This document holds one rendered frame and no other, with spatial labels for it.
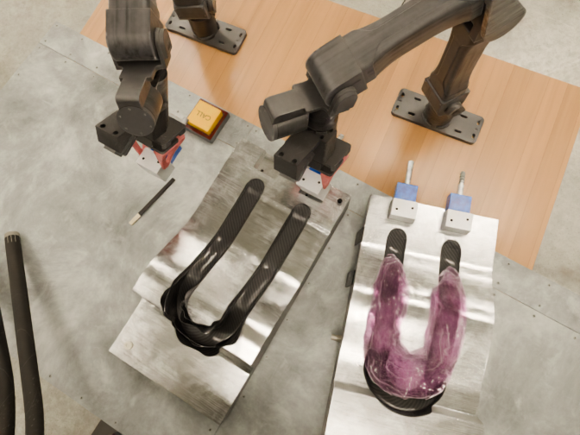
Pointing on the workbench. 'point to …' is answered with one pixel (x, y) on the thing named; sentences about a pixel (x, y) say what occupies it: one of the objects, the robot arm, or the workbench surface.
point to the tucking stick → (152, 201)
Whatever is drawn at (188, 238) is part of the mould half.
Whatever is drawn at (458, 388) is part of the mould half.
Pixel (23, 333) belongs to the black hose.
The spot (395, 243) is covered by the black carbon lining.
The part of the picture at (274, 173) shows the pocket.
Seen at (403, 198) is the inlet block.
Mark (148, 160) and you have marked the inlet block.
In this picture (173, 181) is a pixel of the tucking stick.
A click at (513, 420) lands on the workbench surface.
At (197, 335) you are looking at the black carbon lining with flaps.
